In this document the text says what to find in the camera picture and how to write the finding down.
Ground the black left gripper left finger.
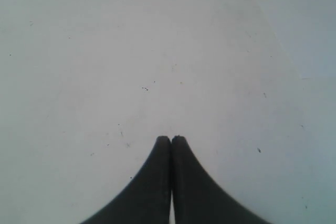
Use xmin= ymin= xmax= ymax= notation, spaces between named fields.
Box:
xmin=84 ymin=136 xmax=171 ymax=223

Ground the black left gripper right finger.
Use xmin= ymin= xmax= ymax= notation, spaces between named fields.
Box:
xmin=171 ymin=136 xmax=267 ymax=224

